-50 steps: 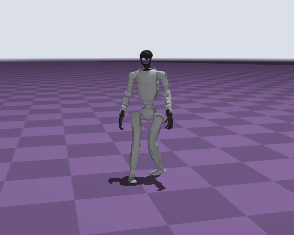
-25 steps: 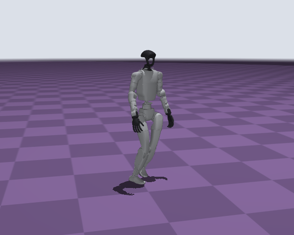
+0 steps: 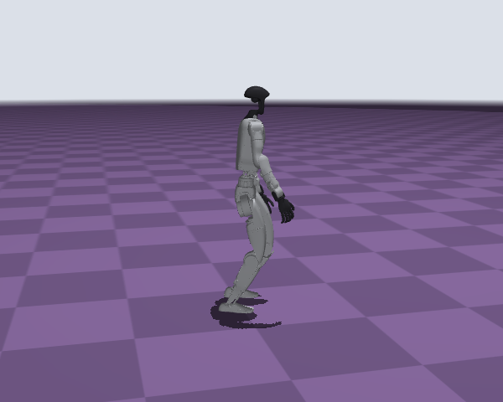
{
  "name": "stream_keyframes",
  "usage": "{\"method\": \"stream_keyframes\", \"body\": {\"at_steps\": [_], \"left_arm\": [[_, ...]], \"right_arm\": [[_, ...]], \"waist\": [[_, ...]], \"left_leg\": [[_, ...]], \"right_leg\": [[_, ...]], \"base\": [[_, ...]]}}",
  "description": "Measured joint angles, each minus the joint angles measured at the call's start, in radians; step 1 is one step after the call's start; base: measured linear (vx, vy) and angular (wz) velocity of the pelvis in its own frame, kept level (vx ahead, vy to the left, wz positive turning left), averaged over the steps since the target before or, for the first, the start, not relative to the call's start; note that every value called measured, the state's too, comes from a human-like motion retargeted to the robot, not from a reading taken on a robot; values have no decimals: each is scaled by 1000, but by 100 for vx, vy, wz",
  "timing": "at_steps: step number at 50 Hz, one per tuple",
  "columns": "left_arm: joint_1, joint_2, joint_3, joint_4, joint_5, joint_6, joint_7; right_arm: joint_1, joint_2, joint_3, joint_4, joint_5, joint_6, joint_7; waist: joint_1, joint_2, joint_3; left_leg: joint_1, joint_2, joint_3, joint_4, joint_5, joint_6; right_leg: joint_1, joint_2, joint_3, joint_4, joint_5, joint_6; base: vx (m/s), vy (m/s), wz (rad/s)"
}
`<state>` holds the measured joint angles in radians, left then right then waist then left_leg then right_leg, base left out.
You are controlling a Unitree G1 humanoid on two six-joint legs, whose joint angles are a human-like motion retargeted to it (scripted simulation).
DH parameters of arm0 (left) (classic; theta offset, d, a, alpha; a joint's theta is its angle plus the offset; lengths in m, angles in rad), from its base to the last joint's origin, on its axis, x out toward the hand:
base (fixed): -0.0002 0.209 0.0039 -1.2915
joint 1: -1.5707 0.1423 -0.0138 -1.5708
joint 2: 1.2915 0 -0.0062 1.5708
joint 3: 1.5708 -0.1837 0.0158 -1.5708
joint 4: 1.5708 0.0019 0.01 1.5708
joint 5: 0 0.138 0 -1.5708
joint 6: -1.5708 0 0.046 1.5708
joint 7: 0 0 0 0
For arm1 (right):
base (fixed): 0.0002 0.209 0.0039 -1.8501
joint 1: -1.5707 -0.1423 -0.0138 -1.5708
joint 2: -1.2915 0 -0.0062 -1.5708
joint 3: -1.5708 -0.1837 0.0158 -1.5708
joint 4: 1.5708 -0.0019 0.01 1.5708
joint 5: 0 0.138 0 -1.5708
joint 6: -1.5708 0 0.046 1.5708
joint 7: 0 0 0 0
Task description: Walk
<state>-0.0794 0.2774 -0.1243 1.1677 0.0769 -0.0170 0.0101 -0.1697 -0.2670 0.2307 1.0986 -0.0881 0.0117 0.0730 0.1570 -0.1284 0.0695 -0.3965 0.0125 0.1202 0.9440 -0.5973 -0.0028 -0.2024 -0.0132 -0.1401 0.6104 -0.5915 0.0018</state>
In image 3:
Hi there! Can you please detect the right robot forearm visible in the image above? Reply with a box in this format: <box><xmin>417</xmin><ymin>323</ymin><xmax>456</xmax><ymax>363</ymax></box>
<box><xmin>258</xmin><ymin>155</ymin><xmax>283</xmax><ymax>198</ymax></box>

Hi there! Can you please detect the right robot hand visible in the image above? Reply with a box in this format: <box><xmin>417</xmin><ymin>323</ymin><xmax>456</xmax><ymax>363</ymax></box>
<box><xmin>272</xmin><ymin>192</ymin><xmax>294</xmax><ymax>224</ymax></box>

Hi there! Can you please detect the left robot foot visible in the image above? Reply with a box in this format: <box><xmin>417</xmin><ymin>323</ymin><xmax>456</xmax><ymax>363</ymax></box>
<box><xmin>224</xmin><ymin>286</ymin><xmax>258</xmax><ymax>298</ymax></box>

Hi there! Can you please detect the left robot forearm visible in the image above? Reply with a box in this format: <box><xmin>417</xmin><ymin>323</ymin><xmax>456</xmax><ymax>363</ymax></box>
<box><xmin>249</xmin><ymin>172</ymin><xmax>261</xmax><ymax>193</ymax></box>

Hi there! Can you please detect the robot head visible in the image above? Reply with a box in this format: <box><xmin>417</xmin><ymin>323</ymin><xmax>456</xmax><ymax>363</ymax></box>
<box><xmin>244</xmin><ymin>86</ymin><xmax>270</xmax><ymax>119</ymax></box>

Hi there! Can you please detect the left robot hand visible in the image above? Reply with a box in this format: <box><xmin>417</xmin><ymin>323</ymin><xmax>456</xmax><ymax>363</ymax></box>
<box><xmin>259</xmin><ymin>184</ymin><xmax>274</xmax><ymax>214</ymax></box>

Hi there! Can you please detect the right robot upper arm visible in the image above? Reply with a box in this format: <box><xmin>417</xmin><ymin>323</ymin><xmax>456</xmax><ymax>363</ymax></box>
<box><xmin>248</xmin><ymin>121</ymin><xmax>269</xmax><ymax>169</ymax></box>

